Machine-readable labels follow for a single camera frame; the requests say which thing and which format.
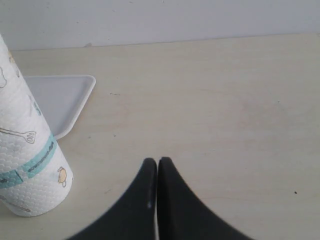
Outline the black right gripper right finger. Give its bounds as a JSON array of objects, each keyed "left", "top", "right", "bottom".
[{"left": 157, "top": 157, "right": 251, "bottom": 240}]

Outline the white rectangular tray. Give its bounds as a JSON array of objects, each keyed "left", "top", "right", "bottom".
[{"left": 24, "top": 74, "right": 96, "bottom": 140}]

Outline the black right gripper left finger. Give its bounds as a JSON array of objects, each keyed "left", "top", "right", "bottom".
[{"left": 70, "top": 158, "right": 157, "bottom": 240}]

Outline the printed white paper towel roll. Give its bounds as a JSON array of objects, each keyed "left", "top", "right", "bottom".
[{"left": 0, "top": 41, "right": 74, "bottom": 217}]

